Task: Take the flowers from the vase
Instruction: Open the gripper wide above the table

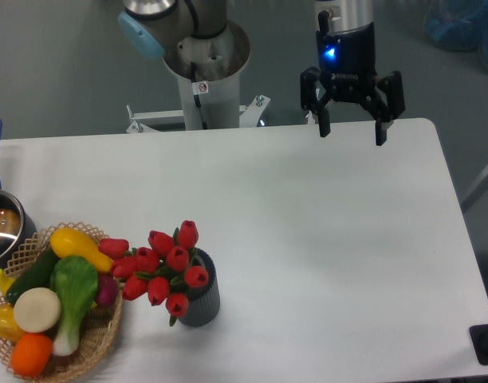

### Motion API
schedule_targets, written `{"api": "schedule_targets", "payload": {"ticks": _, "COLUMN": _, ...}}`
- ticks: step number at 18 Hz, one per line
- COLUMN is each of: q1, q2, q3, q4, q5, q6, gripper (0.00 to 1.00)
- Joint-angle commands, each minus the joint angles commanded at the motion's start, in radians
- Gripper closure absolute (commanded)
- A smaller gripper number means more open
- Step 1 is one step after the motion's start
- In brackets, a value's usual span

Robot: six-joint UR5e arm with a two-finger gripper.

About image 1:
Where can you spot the yellow banana tip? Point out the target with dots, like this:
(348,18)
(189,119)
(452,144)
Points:
(6,282)

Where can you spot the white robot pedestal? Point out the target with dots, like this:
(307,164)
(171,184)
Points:
(208,74)

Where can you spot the yellow bell pepper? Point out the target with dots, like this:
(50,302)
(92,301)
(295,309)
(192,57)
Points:
(9,329)

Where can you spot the blue plastic bag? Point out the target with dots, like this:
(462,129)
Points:
(458,26)

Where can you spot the blue handled saucepan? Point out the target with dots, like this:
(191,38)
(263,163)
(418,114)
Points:
(15,224)

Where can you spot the beige round disc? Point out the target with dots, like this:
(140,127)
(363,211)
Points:
(37,310)

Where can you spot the purple red radish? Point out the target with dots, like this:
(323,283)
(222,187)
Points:
(108,290)

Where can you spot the dark grey ribbed vase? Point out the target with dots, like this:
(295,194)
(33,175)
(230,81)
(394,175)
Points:
(204,302)

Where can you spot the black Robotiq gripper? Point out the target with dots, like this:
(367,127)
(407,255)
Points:
(347,74)

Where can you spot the red tulip bouquet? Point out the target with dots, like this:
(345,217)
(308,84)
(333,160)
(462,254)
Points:
(164,271)

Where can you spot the orange fruit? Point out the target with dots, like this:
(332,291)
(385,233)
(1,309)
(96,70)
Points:
(31,354)

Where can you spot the white frame leg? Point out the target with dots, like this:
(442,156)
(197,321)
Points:
(476,189)

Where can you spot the dark green cucumber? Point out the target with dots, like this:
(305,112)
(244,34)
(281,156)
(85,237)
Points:
(37,275)

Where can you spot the woven wicker basket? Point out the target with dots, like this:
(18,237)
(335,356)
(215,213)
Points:
(98,329)

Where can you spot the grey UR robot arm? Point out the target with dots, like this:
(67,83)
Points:
(153,27)

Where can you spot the yellow squash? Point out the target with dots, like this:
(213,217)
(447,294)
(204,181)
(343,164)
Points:
(67,242)

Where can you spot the green bok choy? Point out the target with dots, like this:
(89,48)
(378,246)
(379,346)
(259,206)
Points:
(75,281)

